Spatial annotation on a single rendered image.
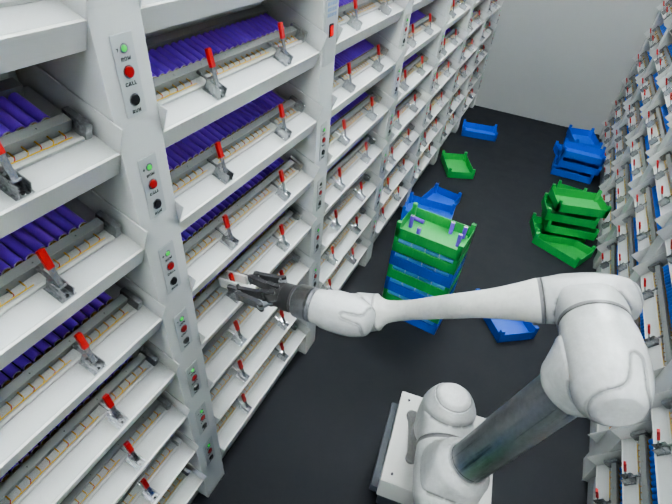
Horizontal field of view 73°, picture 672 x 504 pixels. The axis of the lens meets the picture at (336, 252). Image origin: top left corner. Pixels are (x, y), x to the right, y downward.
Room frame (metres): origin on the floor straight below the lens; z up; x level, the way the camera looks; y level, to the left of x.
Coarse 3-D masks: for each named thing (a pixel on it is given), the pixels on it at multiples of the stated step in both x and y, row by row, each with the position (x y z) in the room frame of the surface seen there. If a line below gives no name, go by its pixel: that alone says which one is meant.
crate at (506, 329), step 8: (488, 320) 1.58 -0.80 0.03; (496, 320) 1.61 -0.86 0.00; (504, 320) 1.62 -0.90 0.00; (512, 320) 1.62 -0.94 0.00; (496, 328) 1.51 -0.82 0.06; (504, 328) 1.56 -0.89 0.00; (512, 328) 1.57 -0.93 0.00; (520, 328) 1.57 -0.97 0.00; (528, 328) 1.57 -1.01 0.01; (536, 328) 1.51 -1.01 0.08; (496, 336) 1.49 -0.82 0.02; (504, 336) 1.47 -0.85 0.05; (512, 336) 1.48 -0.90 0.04; (520, 336) 1.50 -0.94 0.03; (528, 336) 1.51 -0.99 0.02
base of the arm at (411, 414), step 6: (408, 414) 0.84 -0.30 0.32; (414, 414) 0.84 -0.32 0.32; (408, 420) 0.82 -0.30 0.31; (414, 420) 0.81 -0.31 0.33; (408, 426) 0.80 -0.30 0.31; (408, 432) 0.78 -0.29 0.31; (408, 438) 0.76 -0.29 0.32; (414, 438) 0.74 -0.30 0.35; (408, 444) 0.73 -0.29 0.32; (414, 444) 0.73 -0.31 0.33; (408, 450) 0.71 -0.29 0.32; (414, 450) 0.71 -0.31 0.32; (408, 456) 0.69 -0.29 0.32; (414, 456) 0.69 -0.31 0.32; (408, 462) 0.68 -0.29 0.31
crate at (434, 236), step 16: (416, 208) 1.77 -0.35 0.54; (400, 224) 1.60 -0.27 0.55; (416, 224) 1.71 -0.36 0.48; (432, 224) 1.73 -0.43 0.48; (448, 224) 1.71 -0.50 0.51; (464, 224) 1.68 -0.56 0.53; (416, 240) 1.57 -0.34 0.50; (432, 240) 1.54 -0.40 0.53; (448, 240) 1.61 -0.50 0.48; (464, 240) 1.63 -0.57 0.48; (448, 256) 1.50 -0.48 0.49
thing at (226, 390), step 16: (272, 320) 1.15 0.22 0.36; (288, 320) 1.18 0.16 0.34; (256, 336) 1.05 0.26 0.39; (272, 336) 1.09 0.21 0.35; (256, 352) 1.01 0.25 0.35; (240, 368) 0.90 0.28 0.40; (256, 368) 0.95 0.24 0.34; (224, 384) 0.85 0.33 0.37; (240, 384) 0.87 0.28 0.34; (224, 400) 0.81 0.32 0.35
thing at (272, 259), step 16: (288, 208) 1.32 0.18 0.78; (304, 208) 1.30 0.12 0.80; (288, 224) 1.25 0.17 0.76; (304, 224) 1.28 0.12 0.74; (272, 240) 1.16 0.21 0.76; (288, 240) 1.18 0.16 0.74; (240, 256) 1.05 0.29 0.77; (256, 256) 1.07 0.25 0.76; (272, 256) 1.09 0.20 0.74; (240, 272) 0.99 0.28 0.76; (224, 288) 0.92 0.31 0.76; (256, 288) 0.98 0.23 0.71; (208, 304) 0.85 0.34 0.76; (224, 304) 0.87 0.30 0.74; (240, 304) 0.89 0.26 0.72; (208, 320) 0.80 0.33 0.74; (224, 320) 0.82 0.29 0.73; (208, 336) 0.76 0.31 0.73
